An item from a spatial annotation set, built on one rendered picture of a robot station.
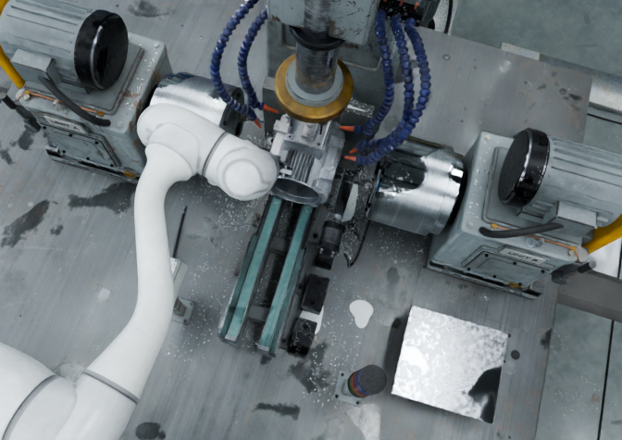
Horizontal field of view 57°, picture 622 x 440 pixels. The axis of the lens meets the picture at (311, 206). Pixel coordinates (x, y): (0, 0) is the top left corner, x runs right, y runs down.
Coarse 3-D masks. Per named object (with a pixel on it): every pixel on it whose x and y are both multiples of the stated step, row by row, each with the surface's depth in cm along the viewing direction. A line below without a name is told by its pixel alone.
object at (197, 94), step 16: (176, 80) 150; (192, 80) 151; (208, 80) 153; (160, 96) 148; (176, 96) 147; (192, 96) 147; (208, 96) 148; (240, 96) 154; (208, 112) 146; (224, 112) 146; (224, 128) 148; (240, 128) 164
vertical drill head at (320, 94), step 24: (312, 0) 99; (312, 24) 105; (336, 48) 114; (288, 72) 129; (312, 72) 119; (336, 72) 129; (288, 96) 129; (312, 96) 127; (336, 96) 128; (312, 120) 129
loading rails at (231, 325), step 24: (264, 216) 162; (312, 216) 163; (264, 240) 161; (288, 240) 169; (312, 240) 172; (240, 264) 168; (264, 264) 167; (288, 264) 159; (240, 288) 155; (288, 288) 159; (240, 312) 153; (264, 312) 161; (288, 312) 156; (240, 336) 158; (264, 336) 151; (288, 336) 161
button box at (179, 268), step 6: (174, 258) 142; (174, 264) 141; (180, 264) 142; (186, 264) 144; (174, 270) 140; (180, 270) 142; (186, 270) 144; (174, 276) 140; (180, 276) 143; (174, 282) 141; (180, 282) 143; (174, 288) 141; (174, 294) 141; (174, 300) 141
